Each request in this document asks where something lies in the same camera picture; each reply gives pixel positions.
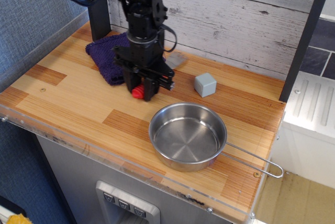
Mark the grey toy fridge cabinet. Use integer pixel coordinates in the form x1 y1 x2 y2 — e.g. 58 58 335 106
37 137 227 223

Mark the yellow object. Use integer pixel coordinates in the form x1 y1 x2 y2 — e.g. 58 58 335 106
7 214 32 224

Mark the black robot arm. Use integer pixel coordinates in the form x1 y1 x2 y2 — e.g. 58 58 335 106
113 0 174 102

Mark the stainless steel pan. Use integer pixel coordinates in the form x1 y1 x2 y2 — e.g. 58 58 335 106
148 102 284 178

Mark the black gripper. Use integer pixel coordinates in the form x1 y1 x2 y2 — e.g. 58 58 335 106
113 38 174 102

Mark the purple folded cloth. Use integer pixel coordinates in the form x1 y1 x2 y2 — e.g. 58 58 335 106
85 32 167 86

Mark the clear acrylic edge guard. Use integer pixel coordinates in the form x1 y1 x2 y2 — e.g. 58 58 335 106
1 96 284 223

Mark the grey cube block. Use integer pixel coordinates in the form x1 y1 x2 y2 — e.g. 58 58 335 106
194 73 217 97

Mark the dark post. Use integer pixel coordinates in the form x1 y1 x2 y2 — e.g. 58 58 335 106
88 0 111 41
279 0 326 103

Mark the white toy sink unit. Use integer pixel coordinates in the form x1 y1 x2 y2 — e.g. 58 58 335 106
271 72 334 188

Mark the dark left post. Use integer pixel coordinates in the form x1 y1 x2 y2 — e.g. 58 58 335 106
88 0 111 41

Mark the dark right post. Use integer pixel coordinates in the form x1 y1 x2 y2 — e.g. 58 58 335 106
279 0 326 103

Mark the silver dispenser button panel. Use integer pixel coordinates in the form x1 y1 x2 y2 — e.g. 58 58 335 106
96 181 161 223

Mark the fork with red handle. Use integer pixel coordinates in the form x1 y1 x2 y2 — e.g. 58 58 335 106
130 52 188 100

